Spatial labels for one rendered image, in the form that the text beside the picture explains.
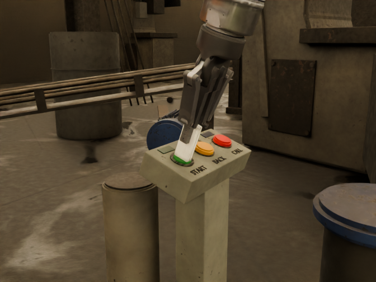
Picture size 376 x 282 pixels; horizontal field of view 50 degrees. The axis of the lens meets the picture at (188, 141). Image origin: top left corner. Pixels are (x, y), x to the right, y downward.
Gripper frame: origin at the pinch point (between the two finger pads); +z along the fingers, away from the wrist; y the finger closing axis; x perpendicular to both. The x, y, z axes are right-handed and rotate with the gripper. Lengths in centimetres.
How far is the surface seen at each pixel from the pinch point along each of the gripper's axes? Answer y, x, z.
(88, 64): -172, -196, 72
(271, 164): -189, -31, 79
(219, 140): -13.3, 0.1, 2.9
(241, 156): -14.7, 5.5, 4.2
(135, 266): 0.5, -2.2, 31.9
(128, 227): 1.3, -6.2, 23.6
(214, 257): -6.4, 10.8, 23.3
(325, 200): -37.4, 21.9, 14.0
